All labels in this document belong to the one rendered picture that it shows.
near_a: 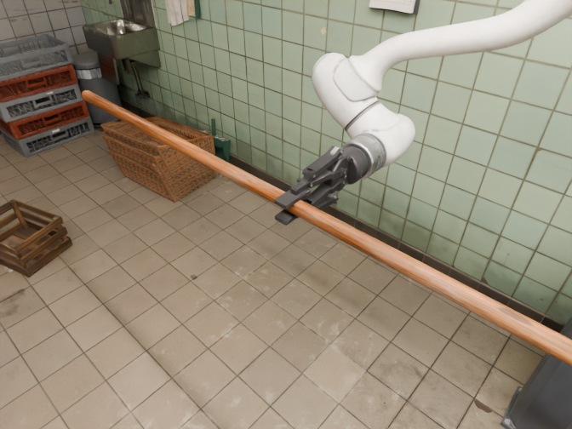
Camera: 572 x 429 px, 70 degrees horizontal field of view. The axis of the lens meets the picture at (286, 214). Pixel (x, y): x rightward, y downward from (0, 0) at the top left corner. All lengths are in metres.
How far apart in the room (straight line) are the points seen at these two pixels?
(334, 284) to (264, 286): 0.38
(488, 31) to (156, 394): 1.72
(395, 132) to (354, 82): 0.14
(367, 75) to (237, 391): 1.40
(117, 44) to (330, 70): 2.48
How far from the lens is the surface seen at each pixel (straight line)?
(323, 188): 0.84
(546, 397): 1.80
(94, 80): 3.98
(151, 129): 1.06
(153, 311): 2.22
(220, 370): 1.95
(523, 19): 0.92
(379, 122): 0.95
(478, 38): 0.93
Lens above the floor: 1.65
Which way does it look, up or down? 38 degrees down
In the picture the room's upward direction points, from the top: straight up
